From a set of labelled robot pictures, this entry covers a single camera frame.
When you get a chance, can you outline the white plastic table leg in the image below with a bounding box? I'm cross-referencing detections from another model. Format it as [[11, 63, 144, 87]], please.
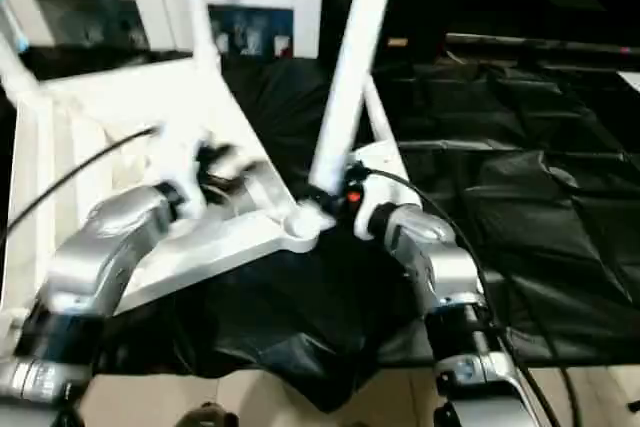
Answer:
[[180, 0, 225, 74], [307, 0, 402, 200], [361, 75, 403, 150], [0, 0, 43, 100]]

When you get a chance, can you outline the black plastic mat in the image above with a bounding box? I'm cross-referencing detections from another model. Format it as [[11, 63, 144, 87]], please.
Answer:
[[0, 42, 640, 413]]

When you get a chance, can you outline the white plastic table top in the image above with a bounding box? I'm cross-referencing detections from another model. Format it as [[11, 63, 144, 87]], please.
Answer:
[[0, 55, 337, 350]]

